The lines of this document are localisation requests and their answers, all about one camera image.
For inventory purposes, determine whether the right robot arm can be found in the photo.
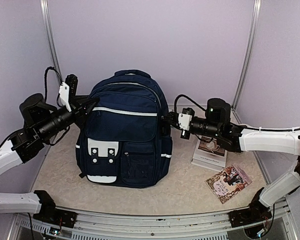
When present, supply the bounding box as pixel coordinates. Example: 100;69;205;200
161;98;300;228

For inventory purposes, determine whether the illustrated floral cover book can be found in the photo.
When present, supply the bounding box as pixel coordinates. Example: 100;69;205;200
205;164;253;204

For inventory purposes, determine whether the front aluminium rail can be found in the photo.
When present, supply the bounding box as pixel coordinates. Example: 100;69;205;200
7;197;298;240

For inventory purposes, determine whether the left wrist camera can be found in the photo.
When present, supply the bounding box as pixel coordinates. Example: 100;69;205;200
58;74;78;112

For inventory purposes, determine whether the left aluminium frame post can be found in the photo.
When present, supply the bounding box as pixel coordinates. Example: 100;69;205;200
40;0;64;86

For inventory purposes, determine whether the coffee cover white book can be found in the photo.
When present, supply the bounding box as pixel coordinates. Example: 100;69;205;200
190;136;228;172

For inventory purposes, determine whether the right aluminium frame post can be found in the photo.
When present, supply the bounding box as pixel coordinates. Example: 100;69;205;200
232;0;262;111

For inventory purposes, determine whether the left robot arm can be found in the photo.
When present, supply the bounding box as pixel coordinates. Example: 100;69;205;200
0;93;100;223

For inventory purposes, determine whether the aluminium frame post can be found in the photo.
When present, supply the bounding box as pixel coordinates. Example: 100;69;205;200
232;0;262;111
40;0;64;86

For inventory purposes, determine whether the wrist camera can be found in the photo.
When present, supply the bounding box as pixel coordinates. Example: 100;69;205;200
177;107;195;131
58;74;78;112

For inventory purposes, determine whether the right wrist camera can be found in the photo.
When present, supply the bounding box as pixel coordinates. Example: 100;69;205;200
177;107;195;131

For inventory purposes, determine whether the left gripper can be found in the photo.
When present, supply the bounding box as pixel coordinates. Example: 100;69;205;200
36;93;98;140

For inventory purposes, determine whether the navy blue backpack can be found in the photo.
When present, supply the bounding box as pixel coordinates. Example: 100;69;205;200
75;69;173;189

